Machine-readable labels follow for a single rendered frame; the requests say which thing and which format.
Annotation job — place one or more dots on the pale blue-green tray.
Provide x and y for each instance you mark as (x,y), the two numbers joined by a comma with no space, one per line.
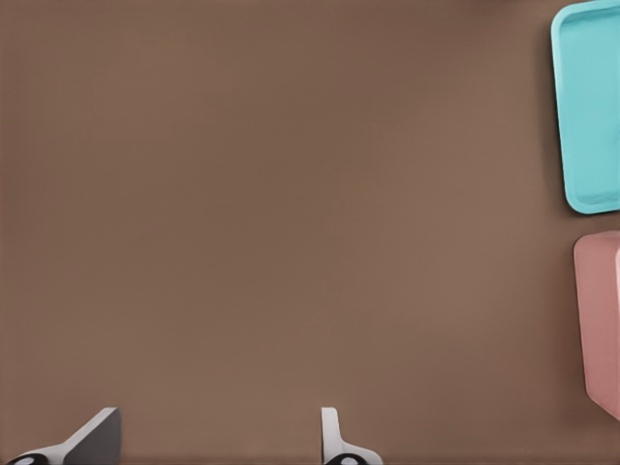
(588,111)

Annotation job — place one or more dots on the pink box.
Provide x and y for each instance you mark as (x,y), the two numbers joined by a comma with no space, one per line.
(598,315)

